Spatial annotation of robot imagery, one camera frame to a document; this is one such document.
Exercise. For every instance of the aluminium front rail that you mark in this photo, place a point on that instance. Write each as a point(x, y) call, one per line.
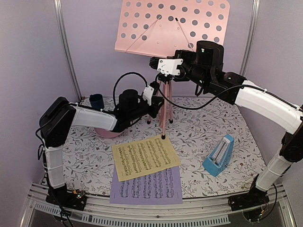
point(214, 211)

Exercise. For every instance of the yellow sheet music page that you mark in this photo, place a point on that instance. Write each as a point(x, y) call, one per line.
point(144, 157)

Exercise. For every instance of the blue metronome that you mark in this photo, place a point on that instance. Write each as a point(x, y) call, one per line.
point(220, 157)

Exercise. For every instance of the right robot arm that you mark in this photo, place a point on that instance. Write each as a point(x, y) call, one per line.
point(204, 67)

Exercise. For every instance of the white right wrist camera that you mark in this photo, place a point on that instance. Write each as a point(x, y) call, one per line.
point(166, 66)

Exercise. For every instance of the pink round plate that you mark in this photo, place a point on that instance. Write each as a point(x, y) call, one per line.
point(106, 134)

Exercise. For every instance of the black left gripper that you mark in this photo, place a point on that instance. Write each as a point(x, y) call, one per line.
point(156, 107)

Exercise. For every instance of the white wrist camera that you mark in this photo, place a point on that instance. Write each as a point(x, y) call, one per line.
point(150, 91)
point(166, 66)

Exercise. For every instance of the purple sheet music page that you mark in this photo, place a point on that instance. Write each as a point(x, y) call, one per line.
point(160, 188)

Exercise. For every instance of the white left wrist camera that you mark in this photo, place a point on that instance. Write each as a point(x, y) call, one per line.
point(150, 91)

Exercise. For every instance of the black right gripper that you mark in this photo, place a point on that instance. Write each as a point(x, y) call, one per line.
point(191, 54)

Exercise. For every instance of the aluminium frame post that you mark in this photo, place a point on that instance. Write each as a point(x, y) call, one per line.
point(251, 33)
point(66, 48)

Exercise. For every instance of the floral table mat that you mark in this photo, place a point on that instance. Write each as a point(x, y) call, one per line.
point(198, 124)

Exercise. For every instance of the pink music stand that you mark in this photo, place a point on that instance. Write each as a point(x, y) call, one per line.
point(157, 28)

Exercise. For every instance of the left aluminium frame post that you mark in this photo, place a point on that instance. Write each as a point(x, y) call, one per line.
point(66, 48)

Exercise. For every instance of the right aluminium frame post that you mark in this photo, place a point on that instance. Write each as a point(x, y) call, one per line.
point(251, 33)

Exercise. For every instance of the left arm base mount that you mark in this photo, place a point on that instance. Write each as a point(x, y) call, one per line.
point(66, 199)

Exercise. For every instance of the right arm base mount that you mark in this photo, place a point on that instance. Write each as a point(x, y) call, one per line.
point(247, 200)

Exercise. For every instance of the dark blue cup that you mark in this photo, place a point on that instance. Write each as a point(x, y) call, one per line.
point(96, 101)

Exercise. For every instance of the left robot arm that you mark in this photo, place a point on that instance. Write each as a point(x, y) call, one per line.
point(56, 122)

